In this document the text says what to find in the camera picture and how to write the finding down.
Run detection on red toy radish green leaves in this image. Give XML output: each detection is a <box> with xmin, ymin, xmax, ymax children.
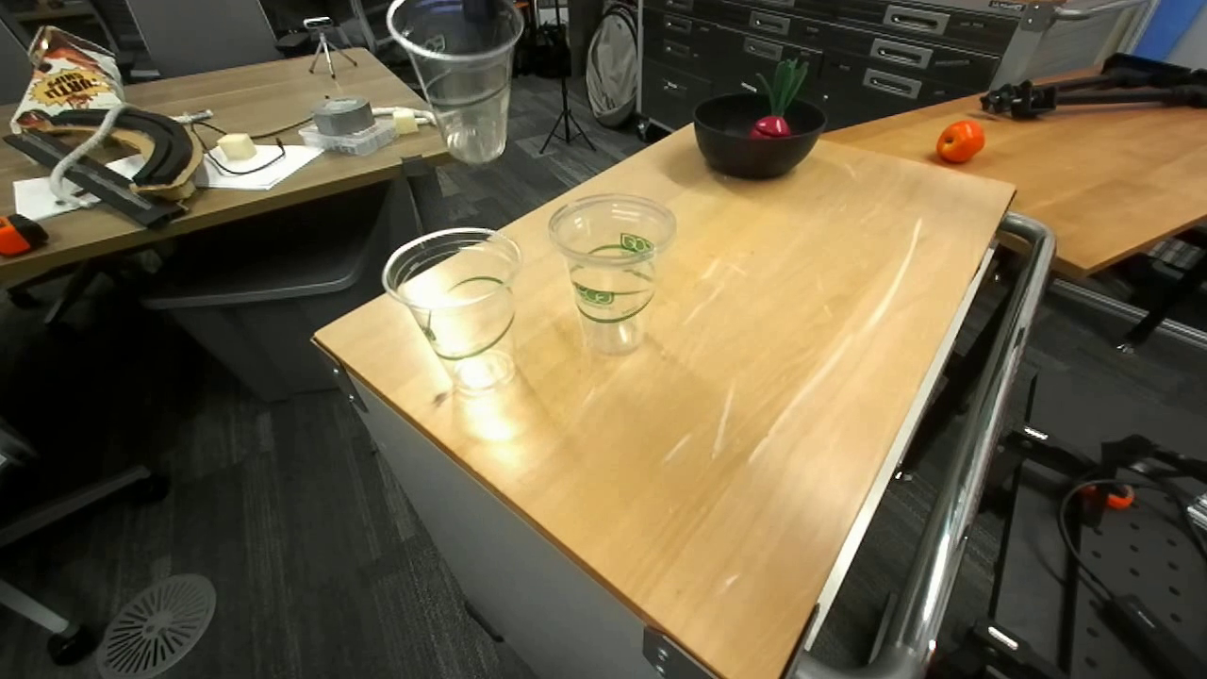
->
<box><xmin>747</xmin><ymin>56</ymin><xmax>815</xmax><ymax>143</ymax></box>

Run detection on black bowl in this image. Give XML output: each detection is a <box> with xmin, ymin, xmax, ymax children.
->
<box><xmin>689</xmin><ymin>92</ymin><xmax>829</xmax><ymax>180</ymax></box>

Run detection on pale yellow small block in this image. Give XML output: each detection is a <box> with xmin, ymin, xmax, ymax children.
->
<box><xmin>215</xmin><ymin>129</ymin><xmax>259</xmax><ymax>165</ymax></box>

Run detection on orange object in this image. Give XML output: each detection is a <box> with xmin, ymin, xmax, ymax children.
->
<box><xmin>0</xmin><ymin>214</ymin><xmax>53</xmax><ymax>266</ymax></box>

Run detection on tall black tripod stand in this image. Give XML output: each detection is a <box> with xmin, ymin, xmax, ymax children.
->
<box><xmin>537</xmin><ymin>0</ymin><xmax>603</xmax><ymax>159</ymax></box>

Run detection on white plug adapter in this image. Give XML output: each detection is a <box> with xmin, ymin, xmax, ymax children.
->
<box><xmin>375</xmin><ymin>105</ymin><xmax>466</xmax><ymax>137</ymax></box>

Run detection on clear plastic container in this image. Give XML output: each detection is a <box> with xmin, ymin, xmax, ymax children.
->
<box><xmin>300</xmin><ymin>116</ymin><xmax>407</xmax><ymax>163</ymax></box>

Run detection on grey tape roll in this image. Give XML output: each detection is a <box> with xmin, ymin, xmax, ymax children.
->
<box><xmin>310</xmin><ymin>96</ymin><xmax>378</xmax><ymax>143</ymax></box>

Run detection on large white paper sheet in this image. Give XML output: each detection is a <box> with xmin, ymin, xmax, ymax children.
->
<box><xmin>203</xmin><ymin>141</ymin><xmax>324</xmax><ymax>195</ymax></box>

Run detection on orange toy fruit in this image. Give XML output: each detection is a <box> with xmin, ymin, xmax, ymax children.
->
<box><xmin>933</xmin><ymin>116</ymin><xmax>987</xmax><ymax>169</ymax></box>

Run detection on dark drawer cabinet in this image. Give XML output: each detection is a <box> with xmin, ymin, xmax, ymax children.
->
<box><xmin>639</xmin><ymin>0</ymin><xmax>1048</xmax><ymax>137</ymax></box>

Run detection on grey office chair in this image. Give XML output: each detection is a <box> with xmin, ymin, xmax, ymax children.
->
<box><xmin>116</xmin><ymin>0</ymin><xmax>286</xmax><ymax>78</ymax></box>

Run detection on black folded tripod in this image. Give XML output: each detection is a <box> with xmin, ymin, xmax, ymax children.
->
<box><xmin>976</xmin><ymin>49</ymin><xmax>1207</xmax><ymax>126</ymax></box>

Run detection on round perforated floor disc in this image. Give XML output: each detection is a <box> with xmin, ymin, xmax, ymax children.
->
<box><xmin>92</xmin><ymin>575</ymin><xmax>220</xmax><ymax>679</ymax></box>

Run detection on black flat bar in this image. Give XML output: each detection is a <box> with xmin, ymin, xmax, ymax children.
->
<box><xmin>0</xmin><ymin>129</ymin><xmax>187</xmax><ymax>236</ymax></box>

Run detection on grey storage bin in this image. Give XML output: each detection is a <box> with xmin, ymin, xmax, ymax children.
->
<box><xmin>994</xmin><ymin>0</ymin><xmax>1143</xmax><ymax>92</ymax></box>

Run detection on white tube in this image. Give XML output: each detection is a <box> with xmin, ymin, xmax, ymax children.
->
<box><xmin>47</xmin><ymin>100</ymin><xmax>130</xmax><ymax>205</ymax></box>

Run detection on dark chair with metal legs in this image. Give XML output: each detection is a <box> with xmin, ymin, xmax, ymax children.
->
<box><xmin>0</xmin><ymin>413</ymin><xmax>175</xmax><ymax>672</ymax></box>

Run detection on small white paper card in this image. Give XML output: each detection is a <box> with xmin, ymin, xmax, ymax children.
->
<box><xmin>10</xmin><ymin>173</ymin><xmax>106</xmax><ymax>227</ymax></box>

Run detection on chip bag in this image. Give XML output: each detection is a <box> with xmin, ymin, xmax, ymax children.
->
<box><xmin>7</xmin><ymin>26</ymin><xmax>130</xmax><ymax>137</ymax></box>

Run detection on blue panel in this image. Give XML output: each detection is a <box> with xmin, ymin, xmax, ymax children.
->
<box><xmin>1129</xmin><ymin>0</ymin><xmax>1207</xmax><ymax>67</ymax></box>

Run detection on mini camera tripod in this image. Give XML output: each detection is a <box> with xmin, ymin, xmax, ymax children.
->
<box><xmin>300</xmin><ymin>13</ymin><xmax>366</xmax><ymax>83</ymax></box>

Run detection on black curved hose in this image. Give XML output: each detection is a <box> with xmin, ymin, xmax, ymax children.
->
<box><xmin>33</xmin><ymin>105</ymin><xmax>207</xmax><ymax>209</ymax></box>

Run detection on orange handled clamp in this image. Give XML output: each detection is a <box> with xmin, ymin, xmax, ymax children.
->
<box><xmin>1075</xmin><ymin>480</ymin><xmax>1143</xmax><ymax>521</ymax></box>

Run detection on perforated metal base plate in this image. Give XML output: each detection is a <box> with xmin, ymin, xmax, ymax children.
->
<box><xmin>1002</xmin><ymin>503</ymin><xmax>1207</xmax><ymax>679</ymax></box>

